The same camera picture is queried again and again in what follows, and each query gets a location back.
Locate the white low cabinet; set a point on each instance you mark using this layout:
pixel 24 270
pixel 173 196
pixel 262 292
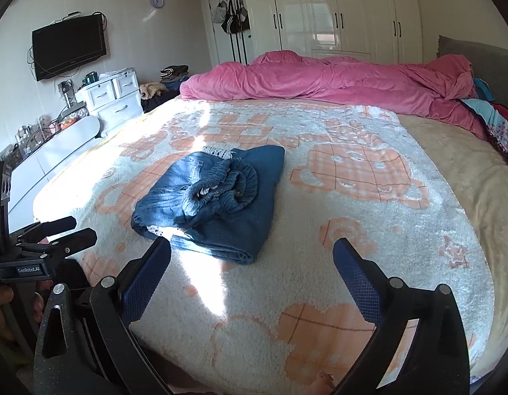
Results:
pixel 64 148

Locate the white door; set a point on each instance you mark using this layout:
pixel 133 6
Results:
pixel 212 47

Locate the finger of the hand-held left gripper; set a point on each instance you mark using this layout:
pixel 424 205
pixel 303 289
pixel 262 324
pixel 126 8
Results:
pixel 72 242
pixel 52 227

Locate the light blue patterned cloth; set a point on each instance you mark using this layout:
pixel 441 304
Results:
pixel 484 109

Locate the black white striped hanging bag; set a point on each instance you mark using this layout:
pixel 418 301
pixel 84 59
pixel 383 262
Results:
pixel 230 20

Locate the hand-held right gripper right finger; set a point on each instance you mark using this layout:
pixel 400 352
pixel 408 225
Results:
pixel 358 279

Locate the cluttered small desk items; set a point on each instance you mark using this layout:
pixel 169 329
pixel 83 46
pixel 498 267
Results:
pixel 33 133

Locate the purple wall clock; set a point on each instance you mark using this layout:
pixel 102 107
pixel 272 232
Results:
pixel 157 1

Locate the pink duvet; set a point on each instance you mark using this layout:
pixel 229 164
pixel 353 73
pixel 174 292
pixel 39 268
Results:
pixel 319 82

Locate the black wall television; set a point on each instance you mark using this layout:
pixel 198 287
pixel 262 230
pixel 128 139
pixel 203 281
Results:
pixel 68 47

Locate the beige cloth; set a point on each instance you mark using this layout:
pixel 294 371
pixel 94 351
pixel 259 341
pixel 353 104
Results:
pixel 153 90

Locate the dark cloth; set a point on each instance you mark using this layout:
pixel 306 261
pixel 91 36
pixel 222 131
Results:
pixel 161 102

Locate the beige bed sheet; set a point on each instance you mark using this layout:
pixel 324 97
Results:
pixel 476 181

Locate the person's right hand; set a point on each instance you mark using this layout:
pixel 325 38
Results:
pixel 321 383

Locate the blue denim pants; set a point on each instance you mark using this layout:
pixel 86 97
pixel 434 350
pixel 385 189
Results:
pixel 245 197

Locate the white drawer dresser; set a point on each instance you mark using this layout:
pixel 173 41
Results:
pixel 114 109

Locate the purple floral cloth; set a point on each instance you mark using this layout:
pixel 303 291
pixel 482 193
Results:
pixel 505 144

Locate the white wardrobe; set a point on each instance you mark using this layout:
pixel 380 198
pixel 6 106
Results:
pixel 319 8

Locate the orange filled clear container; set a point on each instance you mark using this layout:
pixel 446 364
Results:
pixel 72 119

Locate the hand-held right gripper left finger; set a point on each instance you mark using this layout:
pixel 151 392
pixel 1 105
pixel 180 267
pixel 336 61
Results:
pixel 144 284

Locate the white orange patterned blanket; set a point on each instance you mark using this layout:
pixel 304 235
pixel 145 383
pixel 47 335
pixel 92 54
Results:
pixel 319 255

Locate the pile of dark clothes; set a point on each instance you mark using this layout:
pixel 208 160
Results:
pixel 175 73

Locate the dark green box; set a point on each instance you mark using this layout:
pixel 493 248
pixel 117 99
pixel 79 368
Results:
pixel 92 78

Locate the grey headboard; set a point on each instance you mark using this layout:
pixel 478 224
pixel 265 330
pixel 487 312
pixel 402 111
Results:
pixel 484 66

